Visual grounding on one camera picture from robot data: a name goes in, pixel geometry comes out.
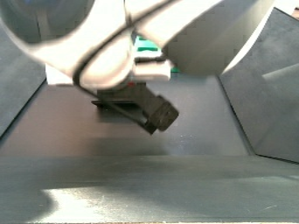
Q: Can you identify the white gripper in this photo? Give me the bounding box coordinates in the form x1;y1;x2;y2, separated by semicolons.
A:
44;56;174;88

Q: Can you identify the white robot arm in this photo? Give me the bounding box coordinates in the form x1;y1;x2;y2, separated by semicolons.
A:
0;0;275;89

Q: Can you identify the black curved holder stand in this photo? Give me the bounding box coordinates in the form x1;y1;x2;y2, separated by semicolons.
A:
92;86;148;107

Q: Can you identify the green shape sorter block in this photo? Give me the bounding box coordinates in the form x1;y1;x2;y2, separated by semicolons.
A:
135;36;180;74

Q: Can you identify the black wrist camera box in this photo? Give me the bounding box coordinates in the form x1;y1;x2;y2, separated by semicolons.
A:
100;82;179;134

